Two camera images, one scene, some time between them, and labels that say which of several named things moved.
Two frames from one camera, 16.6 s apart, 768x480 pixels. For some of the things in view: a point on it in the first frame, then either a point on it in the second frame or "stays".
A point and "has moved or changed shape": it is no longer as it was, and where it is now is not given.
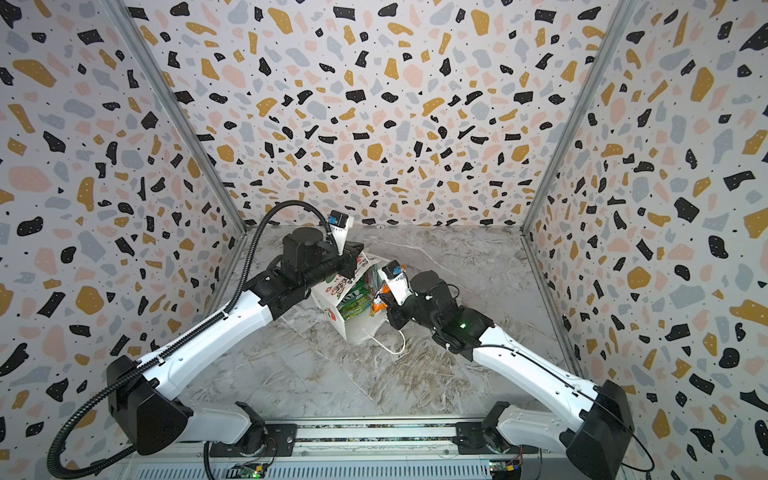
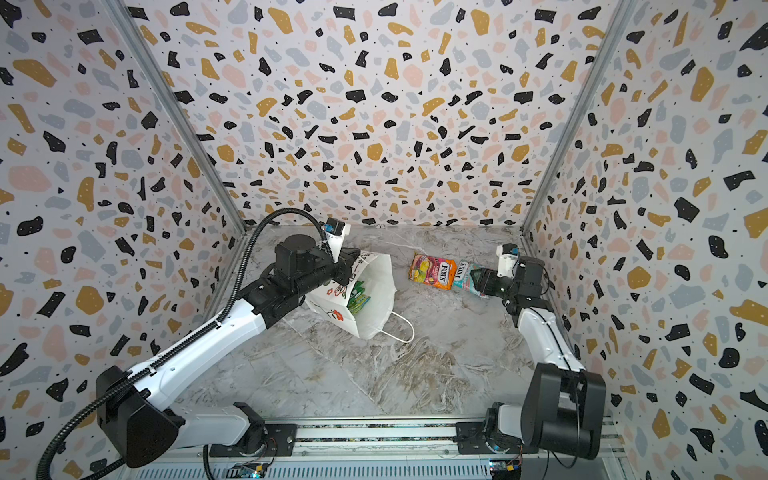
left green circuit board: [248, 470] stays
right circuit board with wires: [506, 469] stays
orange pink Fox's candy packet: [380, 306] to [433, 271]
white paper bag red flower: [331, 291] has moved or changed shape
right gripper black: [397, 309] to [489, 282]
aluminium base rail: [358, 450] stays
